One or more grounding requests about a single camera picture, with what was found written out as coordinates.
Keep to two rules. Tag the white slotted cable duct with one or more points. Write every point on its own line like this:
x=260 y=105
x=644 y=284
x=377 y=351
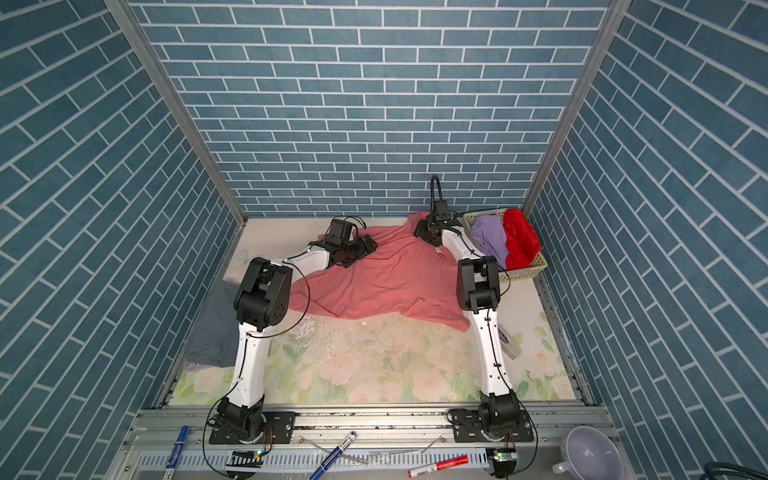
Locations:
x=307 y=460

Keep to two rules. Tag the lavender t shirt in basket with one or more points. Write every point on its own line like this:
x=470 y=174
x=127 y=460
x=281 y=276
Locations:
x=489 y=236

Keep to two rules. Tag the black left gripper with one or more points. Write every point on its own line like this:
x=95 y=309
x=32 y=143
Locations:
x=360 y=250

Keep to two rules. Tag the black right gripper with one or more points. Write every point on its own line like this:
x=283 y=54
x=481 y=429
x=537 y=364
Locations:
x=421 y=229

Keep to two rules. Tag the pink t shirt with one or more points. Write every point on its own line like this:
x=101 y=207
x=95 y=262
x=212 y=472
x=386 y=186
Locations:
x=404 y=275

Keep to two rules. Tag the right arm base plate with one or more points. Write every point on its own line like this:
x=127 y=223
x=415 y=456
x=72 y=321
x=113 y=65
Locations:
x=468 y=427

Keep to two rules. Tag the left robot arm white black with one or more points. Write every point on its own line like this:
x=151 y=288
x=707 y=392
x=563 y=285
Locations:
x=261 y=303

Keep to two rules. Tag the red marker pen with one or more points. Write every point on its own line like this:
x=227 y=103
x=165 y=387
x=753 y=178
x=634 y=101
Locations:
x=438 y=466

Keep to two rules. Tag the blue marker pen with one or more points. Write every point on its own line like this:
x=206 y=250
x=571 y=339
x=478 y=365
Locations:
x=174 y=457
x=333 y=456

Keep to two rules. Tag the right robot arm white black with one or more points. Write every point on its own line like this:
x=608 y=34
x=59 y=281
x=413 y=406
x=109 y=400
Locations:
x=479 y=295

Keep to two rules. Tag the white cup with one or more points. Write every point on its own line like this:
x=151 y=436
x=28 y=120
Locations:
x=589 y=454

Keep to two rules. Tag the metal tweezers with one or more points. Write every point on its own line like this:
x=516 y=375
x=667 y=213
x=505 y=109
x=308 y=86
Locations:
x=369 y=456

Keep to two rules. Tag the red t shirt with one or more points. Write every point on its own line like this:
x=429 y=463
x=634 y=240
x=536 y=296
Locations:
x=522 y=242

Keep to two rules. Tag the blue marker pen left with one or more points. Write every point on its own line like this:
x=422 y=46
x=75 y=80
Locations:
x=174 y=457

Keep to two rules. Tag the small grey stapler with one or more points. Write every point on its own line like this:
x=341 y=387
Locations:
x=509 y=345

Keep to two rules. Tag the blue marker pen centre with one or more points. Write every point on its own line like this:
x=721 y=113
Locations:
x=333 y=456

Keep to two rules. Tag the light green perforated plastic basket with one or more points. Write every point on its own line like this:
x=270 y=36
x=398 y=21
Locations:
x=530 y=272

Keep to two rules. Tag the aluminium mounting rail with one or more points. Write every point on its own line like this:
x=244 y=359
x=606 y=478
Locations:
x=149 y=443

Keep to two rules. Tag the folded dark grey t shirt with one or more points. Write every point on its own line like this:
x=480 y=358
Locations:
x=213 y=339

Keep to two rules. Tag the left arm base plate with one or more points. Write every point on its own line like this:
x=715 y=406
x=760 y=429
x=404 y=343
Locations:
x=275 y=428

